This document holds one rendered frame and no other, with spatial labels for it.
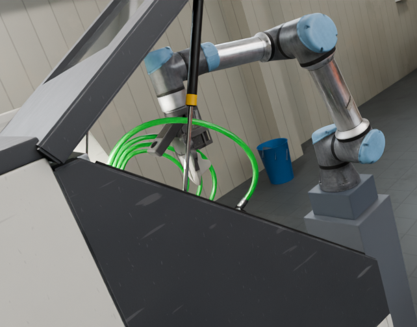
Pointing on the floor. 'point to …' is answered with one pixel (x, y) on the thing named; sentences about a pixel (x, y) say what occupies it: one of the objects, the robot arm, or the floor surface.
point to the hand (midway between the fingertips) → (195, 181)
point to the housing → (39, 247)
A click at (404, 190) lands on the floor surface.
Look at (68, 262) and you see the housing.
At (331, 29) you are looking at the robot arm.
